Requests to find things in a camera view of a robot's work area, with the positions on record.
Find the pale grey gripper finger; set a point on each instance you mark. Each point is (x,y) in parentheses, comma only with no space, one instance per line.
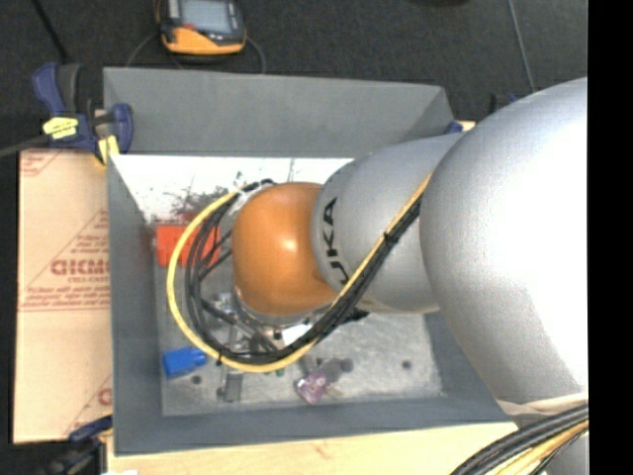
(232,386)

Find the blue block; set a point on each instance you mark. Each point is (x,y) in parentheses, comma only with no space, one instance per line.
(180,361)

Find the purple crumpled packet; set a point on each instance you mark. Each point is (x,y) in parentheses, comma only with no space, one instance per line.
(312,386)

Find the orange flat block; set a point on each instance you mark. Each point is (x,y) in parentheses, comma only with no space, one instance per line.
(168,245)

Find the brown cardboard board, red print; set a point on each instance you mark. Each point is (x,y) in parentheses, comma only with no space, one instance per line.
(59,344)

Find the grey metal bin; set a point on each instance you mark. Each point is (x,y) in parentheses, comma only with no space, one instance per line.
(277,112)

